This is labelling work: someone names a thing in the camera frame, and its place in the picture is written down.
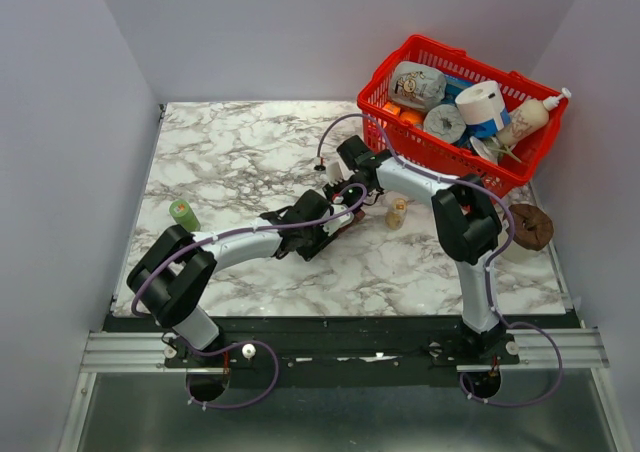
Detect red weekly pill organizer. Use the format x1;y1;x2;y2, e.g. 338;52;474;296
336;210;366;235

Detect clear bottle yellow pills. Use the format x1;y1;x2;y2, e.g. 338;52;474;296
385;198;408;230

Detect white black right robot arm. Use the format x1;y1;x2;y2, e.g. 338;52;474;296
337;136;504;364

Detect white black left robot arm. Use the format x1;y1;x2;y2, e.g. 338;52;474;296
126;184;367;367

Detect red plastic basket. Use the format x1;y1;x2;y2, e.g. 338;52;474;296
357;35;571;196

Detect orange snack box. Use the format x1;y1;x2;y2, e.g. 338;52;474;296
383;101;402;116

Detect orange ball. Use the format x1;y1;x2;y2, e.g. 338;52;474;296
399;111;425;128

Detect grey wrapped small paper roll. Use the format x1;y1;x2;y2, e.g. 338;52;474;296
423;104;467;144

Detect grey wrapped printed paper roll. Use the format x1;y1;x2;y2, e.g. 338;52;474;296
388;61;447;113

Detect white paper plate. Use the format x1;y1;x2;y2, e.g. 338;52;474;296
469;137;498;164

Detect blue box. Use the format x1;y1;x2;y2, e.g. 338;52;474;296
445;74;474;96

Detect white toilet roll blue tape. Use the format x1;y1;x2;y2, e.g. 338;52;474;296
455;80;511;138

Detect brown round object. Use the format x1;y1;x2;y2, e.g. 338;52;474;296
502;203;554;263

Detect cream lotion pump bottle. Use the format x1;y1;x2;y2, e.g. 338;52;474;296
496;88;572;147

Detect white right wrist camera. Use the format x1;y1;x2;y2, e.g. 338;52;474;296
314;157;344;184

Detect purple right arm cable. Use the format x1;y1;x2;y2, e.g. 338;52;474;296
314;113;565;408

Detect black metal base frame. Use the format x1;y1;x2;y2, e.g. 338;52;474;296
102;312;595;397

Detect aluminium rail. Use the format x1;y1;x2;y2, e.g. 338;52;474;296
82;329;191;373

